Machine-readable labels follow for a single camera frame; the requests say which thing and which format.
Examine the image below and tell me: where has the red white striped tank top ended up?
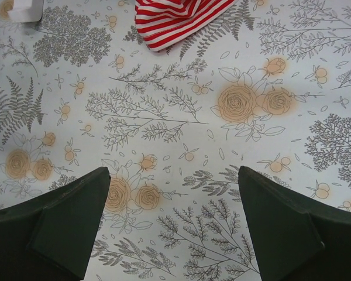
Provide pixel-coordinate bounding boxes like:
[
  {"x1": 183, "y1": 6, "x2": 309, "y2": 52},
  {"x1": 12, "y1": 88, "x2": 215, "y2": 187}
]
[{"x1": 135, "y1": 0, "x2": 235, "y2": 52}]

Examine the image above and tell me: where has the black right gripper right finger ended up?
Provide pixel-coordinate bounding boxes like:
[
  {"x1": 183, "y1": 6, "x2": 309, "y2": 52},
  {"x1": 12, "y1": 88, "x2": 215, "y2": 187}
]
[{"x1": 238, "y1": 166, "x2": 351, "y2": 280}]

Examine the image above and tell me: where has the floral table mat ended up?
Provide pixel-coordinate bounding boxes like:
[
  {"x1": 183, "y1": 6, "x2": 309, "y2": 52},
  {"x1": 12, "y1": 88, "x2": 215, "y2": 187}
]
[{"x1": 0, "y1": 1, "x2": 351, "y2": 280}]

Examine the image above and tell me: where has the white clothes rack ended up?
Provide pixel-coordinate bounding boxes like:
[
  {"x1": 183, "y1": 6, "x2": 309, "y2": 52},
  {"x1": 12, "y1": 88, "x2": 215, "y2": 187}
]
[{"x1": 8, "y1": 0, "x2": 44, "y2": 23}]

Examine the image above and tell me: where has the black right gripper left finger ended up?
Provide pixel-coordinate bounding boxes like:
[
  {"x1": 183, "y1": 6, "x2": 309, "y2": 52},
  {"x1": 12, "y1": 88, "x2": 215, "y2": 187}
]
[{"x1": 0, "y1": 167, "x2": 111, "y2": 280}]

